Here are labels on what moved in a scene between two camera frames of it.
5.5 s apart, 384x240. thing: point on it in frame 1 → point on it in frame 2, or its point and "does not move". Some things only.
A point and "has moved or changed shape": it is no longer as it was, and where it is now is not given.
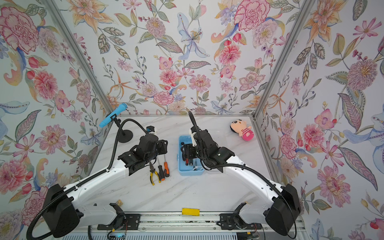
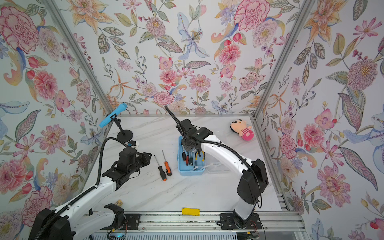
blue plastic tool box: (197, 168) does not move
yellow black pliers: (151, 172) has moved or changed shape
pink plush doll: (240, 127) does not move
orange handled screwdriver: (166, 170) does not move
